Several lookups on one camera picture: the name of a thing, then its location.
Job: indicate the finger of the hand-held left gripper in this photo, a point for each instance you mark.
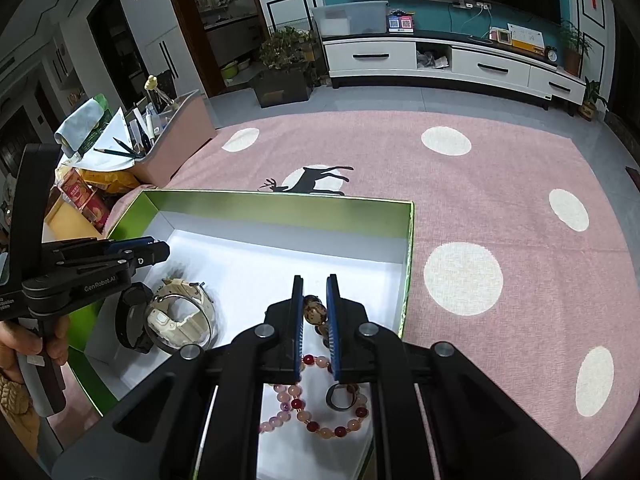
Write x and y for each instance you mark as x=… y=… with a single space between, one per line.
x=150 y=255
x=140 y=242

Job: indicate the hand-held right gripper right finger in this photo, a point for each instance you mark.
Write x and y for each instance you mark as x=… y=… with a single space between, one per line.
x=332 y=330

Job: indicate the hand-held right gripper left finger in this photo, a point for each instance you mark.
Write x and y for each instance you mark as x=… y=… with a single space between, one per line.
x=299 y=330

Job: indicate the green cardboard box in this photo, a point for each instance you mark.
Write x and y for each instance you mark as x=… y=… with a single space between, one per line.
x=280 y=260

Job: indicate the beige wristwatch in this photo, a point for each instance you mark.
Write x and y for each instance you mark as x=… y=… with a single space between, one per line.
x=200 y=320

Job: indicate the person's left hand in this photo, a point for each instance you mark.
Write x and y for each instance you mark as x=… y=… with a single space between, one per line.
x=22 y=342

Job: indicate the red snack packet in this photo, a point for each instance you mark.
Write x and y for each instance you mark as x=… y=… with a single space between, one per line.
x=82 y=195

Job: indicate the yellow snack packet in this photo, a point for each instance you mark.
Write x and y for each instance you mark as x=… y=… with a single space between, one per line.
x=112 y=180

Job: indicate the black wristwatch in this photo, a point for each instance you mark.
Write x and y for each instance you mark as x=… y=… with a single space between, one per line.
x=127 y=320

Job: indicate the grey rolled cloth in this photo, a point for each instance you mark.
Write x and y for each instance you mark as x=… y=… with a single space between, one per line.
x=77 y=122

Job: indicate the dark pencil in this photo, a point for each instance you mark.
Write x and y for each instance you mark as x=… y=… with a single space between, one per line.
x=112 y=152

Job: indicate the green packet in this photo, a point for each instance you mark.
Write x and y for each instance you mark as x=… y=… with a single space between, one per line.
x=97 y=130

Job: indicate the white paper sheets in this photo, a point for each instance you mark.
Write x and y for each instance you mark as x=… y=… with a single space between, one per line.
x=112 y=135

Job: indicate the white pen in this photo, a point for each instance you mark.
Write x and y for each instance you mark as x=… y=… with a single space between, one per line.
x=149 y=127

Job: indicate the pink desk organizer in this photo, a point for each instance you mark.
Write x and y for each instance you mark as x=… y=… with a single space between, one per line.
x=185 y=135

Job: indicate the cream topped stick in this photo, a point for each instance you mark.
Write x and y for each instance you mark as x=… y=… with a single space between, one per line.
x=151 y=85

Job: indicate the green bowl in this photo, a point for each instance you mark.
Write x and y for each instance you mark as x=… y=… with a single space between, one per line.
x=229 y=72

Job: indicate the white bowl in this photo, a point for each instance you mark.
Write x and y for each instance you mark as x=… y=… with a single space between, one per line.
x=243 y=65

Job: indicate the large plant in black planter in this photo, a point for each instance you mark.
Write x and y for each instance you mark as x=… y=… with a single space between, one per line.
x=280 y=87

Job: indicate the pink dotted blanket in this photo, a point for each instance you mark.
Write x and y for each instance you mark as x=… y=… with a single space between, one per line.
x=500 y=185

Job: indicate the white tv cabinet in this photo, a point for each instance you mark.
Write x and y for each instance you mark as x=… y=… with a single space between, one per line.
x=370 y=57

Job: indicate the clear storage bin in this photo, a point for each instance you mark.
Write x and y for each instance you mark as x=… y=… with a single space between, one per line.
x=350 y=20

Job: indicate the blue sign stand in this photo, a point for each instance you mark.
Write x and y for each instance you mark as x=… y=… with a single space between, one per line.
x=394 y=23

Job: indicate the red sign stand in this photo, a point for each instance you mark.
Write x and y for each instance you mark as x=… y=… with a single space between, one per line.
x=406 y=23

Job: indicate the small white display device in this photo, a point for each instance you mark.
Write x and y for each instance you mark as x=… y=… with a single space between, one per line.
x=500 y=36

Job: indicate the small floor potted plant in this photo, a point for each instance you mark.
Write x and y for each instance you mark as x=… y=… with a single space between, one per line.
x=590 y=107

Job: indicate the desk calendar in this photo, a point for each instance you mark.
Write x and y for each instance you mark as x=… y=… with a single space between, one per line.
x=525 y=37

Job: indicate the black alarm clock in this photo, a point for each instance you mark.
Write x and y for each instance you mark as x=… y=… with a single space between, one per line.
x=551 y=55

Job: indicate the white power strip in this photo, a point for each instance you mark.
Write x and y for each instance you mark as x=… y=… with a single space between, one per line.
x=470 y=5

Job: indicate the potted plant in brown pot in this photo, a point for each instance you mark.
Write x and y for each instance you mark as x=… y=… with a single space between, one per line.
x=572 y=62

